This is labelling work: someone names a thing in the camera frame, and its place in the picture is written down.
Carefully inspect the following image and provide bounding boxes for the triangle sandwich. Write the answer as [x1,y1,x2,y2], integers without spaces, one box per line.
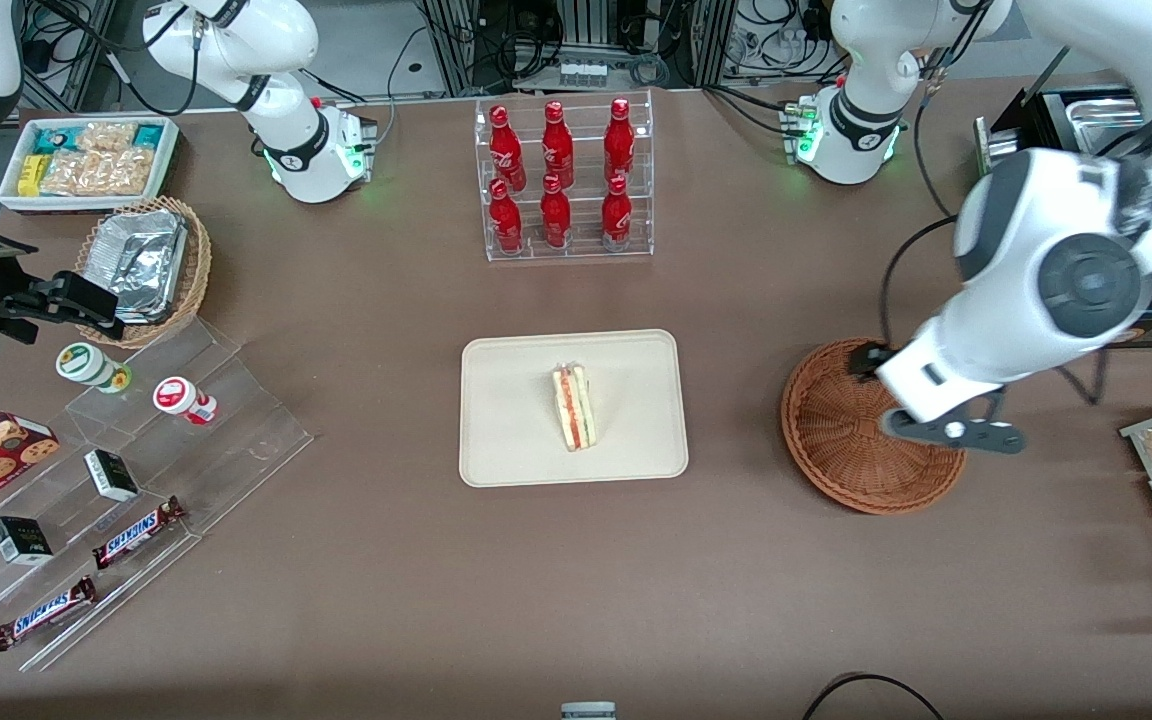
[550,364,599,453]

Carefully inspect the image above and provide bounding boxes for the round brown wicker basket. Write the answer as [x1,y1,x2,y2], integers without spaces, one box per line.
[781,337,969,516]

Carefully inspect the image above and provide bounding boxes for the light wicker basket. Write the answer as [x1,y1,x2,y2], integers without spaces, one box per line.
[74,195,212,349]

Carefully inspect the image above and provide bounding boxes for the beige rectangular serving tray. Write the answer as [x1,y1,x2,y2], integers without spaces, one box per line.
[459,329,690,489]

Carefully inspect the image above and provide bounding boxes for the green-lid yogurt cup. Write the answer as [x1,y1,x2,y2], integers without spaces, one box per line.
[56,342,133,393]

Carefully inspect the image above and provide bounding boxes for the stacked foil containers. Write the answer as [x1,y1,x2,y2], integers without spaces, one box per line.
[86,210,189,326]

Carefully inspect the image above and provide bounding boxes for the white snack bin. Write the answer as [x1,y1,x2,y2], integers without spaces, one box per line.
[0,115,182,216]

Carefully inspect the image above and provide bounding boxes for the large clear cracker bag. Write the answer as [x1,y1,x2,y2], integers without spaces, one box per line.
[39,148,157,197]

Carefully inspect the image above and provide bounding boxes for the red-lid yogurt cup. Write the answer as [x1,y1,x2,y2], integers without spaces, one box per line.
[153,376,219,426]

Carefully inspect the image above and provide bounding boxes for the small clear cracker bag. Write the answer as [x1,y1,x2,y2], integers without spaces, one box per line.
[76,122,137,153]

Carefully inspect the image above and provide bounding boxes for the small black box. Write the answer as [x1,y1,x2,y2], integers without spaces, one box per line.
[0,516,54,567]
[84,450,140,503]

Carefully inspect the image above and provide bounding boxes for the clear acrylic stepped stand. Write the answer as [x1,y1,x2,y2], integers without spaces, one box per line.
[0,318,315,673]

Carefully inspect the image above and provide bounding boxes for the Snickers chocolate bar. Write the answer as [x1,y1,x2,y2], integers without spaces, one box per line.
[0,576,99,653]
[91,496,187,571]

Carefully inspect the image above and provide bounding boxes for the red cola bottle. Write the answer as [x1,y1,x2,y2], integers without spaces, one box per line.
[541,100,575,189]
[489,178,525,255]
[488,104,527,191]
[539,174,573,251]
[601,175,634,251]
[603,97,636,184]

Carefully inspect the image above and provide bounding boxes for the clear acrylic bottle rack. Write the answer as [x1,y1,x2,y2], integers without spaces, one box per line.
[474,88,655,263]

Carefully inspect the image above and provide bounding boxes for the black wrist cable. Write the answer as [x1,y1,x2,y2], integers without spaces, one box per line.
[876,215,962,348]

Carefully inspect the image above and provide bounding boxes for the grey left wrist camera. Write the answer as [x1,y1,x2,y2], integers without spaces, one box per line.
[881,392,1029,457]

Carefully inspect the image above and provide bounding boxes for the black looped table cable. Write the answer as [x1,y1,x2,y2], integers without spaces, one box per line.
[801,672,947,720]

